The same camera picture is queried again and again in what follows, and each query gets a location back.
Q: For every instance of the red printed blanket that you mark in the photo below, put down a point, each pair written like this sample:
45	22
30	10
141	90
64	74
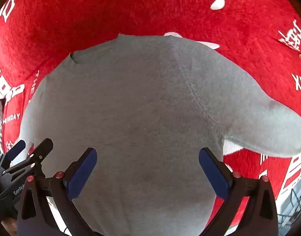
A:
140	9

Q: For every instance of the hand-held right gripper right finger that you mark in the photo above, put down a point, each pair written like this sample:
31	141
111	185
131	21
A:
213	174

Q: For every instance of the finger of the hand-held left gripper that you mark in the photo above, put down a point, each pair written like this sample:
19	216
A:
43	150
17	148

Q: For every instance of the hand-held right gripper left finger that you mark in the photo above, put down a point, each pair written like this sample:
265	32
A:
81	174

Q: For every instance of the grey knit sweater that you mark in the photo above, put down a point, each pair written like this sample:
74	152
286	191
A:
145	108

